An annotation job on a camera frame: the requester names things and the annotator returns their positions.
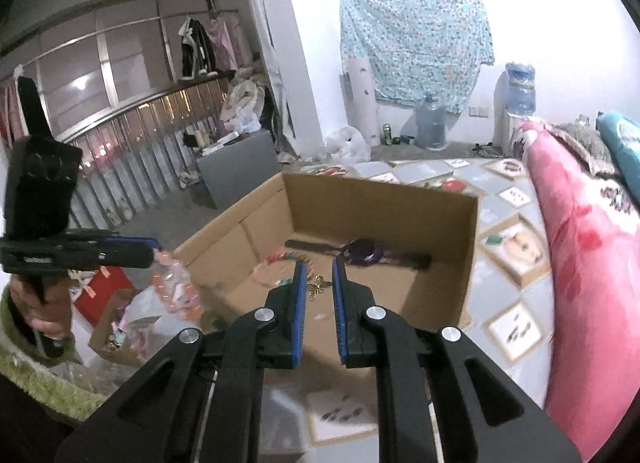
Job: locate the person's left forearm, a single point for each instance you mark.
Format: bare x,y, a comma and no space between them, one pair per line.
35,378

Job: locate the blue patterned wall cloth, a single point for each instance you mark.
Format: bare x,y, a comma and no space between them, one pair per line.
415,43

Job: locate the pile of clothes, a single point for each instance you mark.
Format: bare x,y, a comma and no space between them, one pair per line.
245,108

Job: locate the white plastic bag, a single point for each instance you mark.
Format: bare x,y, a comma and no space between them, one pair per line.
347,143

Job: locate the blue water bottle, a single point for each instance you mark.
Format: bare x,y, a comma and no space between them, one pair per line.
520,88

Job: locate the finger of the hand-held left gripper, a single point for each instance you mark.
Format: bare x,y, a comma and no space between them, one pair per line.
115,259
125,241

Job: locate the pink hanging garment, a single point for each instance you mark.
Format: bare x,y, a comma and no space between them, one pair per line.
227,43

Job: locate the beige slipper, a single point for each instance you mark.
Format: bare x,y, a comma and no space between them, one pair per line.
189,179

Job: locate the clear water jug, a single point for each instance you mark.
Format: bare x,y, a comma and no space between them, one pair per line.
431,123

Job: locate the fruit patterned tablecloth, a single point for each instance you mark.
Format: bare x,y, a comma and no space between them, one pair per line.
500,293

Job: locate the person's left hand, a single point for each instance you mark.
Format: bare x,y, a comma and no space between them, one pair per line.
61,303

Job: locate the red paper bag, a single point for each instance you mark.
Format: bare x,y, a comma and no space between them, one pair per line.
107,293

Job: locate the white wall socket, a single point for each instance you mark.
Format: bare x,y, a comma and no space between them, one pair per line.
481,111

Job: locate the blue pillow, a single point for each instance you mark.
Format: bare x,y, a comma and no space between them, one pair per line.
622,143

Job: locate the open cardboard box with clutter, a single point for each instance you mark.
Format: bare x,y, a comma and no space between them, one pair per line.
125,338

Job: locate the green can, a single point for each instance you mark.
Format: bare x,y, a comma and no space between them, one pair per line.
386,134

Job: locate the white rolled sheet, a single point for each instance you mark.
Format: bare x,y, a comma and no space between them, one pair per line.
362,103

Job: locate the large gold butterfly charm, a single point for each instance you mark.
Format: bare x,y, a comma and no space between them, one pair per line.
318,288

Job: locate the pink floral quilt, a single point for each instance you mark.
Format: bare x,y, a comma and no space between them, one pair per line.
590,293

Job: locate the black hanging jacket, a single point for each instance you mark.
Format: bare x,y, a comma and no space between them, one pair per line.
197,48

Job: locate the metal railing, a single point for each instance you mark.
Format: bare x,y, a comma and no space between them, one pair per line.
125,143

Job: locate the brown cardboard box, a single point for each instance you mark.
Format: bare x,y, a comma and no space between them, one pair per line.
400,223

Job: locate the white water dispenser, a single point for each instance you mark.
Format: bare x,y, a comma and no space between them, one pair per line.
510,133

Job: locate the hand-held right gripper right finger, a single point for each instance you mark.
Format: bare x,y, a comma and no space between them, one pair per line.
341,323

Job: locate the grey pillow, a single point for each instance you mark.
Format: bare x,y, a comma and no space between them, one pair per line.
580,148

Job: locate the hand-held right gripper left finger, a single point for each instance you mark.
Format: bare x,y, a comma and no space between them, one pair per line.
299,323

